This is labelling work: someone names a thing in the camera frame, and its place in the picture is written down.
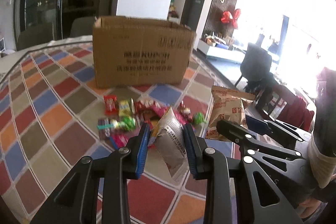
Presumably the dark wooden chair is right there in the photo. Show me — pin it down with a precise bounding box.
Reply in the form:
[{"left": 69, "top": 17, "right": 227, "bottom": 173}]
[{"left": 255, "top": 84, "right": 317, "bottom": 132}]

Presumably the right hand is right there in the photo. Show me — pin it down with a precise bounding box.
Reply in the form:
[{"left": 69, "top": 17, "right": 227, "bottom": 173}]
[{"left": 299, "top": 197, "right": 323, "bottom": 219}]

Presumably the red bow decoration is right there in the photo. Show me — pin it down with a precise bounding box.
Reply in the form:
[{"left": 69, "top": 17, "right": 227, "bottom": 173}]
[{"left": 220, "top": 9, "right": 241, "bottom": 29}]

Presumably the long pink snack packet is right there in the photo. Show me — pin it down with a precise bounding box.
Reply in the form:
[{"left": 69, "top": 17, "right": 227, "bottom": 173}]
[{"left": 150, "top": 105, "right": 186, "bottom": 124}]

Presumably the yellow candy packet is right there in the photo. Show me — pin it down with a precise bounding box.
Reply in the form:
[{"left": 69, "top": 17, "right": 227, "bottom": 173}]
[{"left": 118, "top": 98, "right": 135, "bottom": 117}]

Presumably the white tv cabinet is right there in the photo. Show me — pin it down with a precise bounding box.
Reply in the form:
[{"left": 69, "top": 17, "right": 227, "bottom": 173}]
[{"left": 197, "top": 40, "right": 245, "bottom": 63}]

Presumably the brown cosy snack packet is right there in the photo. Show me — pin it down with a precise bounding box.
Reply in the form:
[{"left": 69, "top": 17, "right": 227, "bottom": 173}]
[{"left": 97, "top": 118, "right": 111, "bottom": 140}]

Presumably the colourful checkered tablecloth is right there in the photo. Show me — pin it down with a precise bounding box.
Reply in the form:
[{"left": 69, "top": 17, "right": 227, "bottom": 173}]
[{"left": 1, "top": 42, "right": 229, "bottom": 223}]

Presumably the red white snack packet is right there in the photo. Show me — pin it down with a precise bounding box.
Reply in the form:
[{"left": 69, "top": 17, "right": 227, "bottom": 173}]
[{"left": 134, "top": 98, "right": 161, "bottom": 113}]

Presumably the red figure candy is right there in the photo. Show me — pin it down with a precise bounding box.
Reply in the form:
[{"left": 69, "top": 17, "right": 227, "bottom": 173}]
[{"left": 178, "top": 101, "right": 191, "bottom": 119}]

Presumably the brown cardboard box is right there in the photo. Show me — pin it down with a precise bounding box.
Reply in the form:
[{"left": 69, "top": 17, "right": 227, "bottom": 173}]
[{"left": 92, "top": 16, "right": 196, "bottom": 88}]

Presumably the beige orange snack bag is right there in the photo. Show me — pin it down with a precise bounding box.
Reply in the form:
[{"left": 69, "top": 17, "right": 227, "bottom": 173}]
[{"left": 205, "top": 85, "right": 255, "bottom": 141}]

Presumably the grey chair behind table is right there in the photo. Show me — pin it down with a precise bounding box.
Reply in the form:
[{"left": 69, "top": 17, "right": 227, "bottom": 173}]
[
  {"left": 70, "top": 16, "right": 96, "bottom": 38},
  {"left": 17, "top": 23, "right": 54, "bottom": 51}
]

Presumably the green wrapped lollipop left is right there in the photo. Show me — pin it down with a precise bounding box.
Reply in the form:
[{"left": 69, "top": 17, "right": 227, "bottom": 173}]
[{"left": 97, "top": 116, "right": 136, "bottom": 131}]

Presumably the pink snack bag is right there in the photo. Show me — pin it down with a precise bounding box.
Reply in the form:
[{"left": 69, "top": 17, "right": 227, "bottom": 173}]
[{"left": 109, "top": 134, "right": 129, "bottom": 149}]

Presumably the dark grey dining chair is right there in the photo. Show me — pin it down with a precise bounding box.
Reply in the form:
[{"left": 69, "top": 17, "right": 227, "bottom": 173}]
[{"left": 235, "top": 43, "right": 272, "bottom": 87}]

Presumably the red candy bar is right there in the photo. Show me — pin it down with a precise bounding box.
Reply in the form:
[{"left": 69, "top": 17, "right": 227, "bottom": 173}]
[{"left": 104, "top": 94, "right": 118, "bottom": 115}]

